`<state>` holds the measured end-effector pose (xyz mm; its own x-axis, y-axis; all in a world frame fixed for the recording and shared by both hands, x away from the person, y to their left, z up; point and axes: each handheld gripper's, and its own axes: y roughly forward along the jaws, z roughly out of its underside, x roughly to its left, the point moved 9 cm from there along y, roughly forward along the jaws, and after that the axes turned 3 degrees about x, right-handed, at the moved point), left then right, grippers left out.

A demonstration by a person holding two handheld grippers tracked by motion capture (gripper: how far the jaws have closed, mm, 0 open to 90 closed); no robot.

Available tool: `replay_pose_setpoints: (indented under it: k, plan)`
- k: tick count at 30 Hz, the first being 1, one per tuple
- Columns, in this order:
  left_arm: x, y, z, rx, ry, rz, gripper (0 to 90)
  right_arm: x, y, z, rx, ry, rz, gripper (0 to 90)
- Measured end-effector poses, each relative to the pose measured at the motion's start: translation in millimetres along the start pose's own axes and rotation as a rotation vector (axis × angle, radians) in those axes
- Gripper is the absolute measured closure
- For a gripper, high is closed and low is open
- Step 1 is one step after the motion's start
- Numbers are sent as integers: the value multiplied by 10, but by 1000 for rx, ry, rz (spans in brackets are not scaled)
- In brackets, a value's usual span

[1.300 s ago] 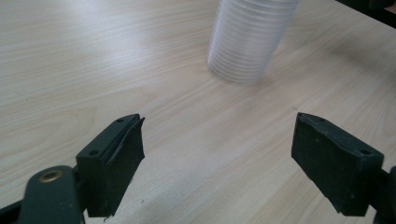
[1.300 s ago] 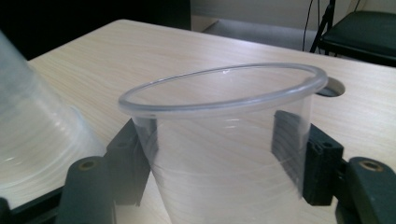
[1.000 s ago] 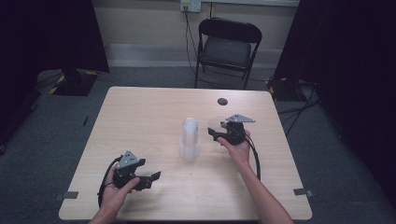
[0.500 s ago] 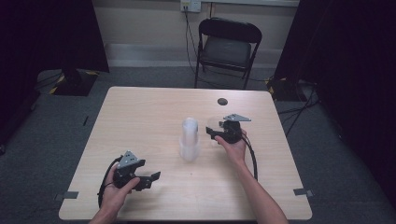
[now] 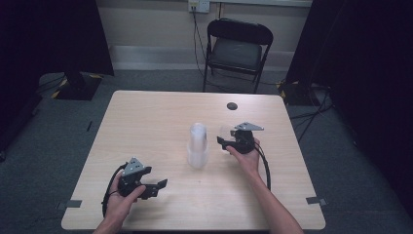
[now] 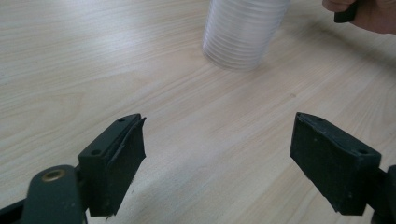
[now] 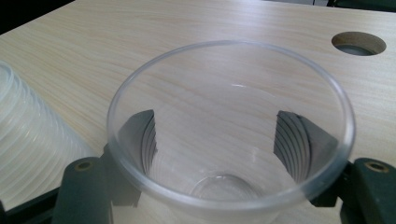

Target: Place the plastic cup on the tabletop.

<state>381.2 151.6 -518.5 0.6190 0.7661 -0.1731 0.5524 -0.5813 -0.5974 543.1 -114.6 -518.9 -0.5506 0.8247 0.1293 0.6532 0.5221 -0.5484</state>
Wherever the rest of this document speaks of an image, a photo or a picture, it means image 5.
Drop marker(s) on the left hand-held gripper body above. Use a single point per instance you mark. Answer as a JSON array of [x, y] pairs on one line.
[[133, 169]]

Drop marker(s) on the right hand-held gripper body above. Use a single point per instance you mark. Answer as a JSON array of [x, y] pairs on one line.
[[245, 143]]

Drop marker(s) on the person's right hand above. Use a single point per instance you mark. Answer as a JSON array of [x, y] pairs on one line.
[[250, 162]]

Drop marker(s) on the person's left hand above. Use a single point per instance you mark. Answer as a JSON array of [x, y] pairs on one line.
[[120, 208]]

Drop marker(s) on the black round table grommet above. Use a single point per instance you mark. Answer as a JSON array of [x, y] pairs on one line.
[[232, 106]]

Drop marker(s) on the small black floor strip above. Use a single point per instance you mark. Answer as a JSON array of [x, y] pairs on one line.
[[89, 126]]

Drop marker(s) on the black stand base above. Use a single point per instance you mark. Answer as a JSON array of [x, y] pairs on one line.
[[297, 94], [78, 86]]

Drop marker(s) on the grey tape piece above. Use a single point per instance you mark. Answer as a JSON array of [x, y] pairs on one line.
[[69, 204], [315, 201]]

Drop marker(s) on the black folding chair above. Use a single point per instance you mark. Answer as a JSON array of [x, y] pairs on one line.
[[236, 52]]

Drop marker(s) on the dark curtain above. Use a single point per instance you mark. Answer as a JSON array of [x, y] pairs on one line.
[[39, 48], [367, 81]]

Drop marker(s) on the white wall socket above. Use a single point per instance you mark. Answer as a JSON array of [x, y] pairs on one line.
[[198, 6]]

